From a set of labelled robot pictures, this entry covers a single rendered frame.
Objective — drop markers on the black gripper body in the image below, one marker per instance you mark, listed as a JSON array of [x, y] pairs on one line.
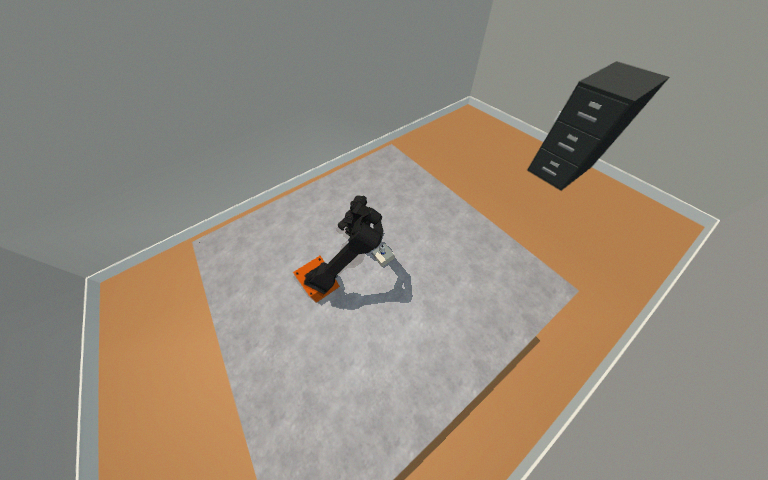
[[342, 225]]

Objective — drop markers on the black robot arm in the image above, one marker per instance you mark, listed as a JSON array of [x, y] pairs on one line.
[[363, 239]]

